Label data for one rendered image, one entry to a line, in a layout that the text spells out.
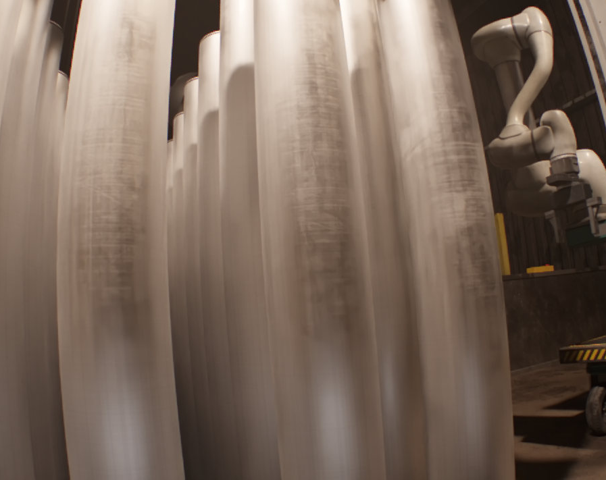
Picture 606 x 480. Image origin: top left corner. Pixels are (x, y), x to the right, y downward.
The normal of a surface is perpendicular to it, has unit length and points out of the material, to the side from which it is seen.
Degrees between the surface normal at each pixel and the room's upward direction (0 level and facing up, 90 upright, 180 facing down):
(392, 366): 90
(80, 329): 90
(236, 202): 90
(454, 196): 90
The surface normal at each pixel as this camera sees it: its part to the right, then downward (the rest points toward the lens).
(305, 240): -0.15, -0.21
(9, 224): 0.95, -0.14
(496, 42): -0.58, 0.13
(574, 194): -0.88, -0.04
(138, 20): 0.59, -0.22
